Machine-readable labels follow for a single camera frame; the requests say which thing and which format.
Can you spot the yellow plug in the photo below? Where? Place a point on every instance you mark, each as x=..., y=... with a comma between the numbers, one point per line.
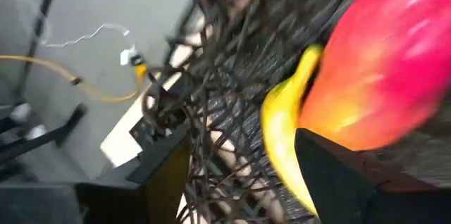
x=141, y=70

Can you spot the dark grey woven placemat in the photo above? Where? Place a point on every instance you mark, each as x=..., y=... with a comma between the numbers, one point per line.
x=225, y=111

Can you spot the yellow banana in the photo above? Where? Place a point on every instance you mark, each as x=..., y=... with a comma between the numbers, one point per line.
x=282, y=129

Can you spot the white plug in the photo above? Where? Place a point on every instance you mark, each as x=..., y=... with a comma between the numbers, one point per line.
x=126, y=56

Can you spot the black flat bar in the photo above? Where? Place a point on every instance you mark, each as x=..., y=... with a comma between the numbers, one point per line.
x=70, y=125

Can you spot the red orange mango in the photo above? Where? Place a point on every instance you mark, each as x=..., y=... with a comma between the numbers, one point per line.
x=380, y=58

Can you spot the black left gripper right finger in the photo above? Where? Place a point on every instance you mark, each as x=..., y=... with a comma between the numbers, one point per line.
x=334, y=181

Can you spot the black table frame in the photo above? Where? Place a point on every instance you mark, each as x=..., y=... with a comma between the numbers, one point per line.
x=141, y=136

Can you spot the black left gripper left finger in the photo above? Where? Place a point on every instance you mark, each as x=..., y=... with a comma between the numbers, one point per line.
x=165, y=188

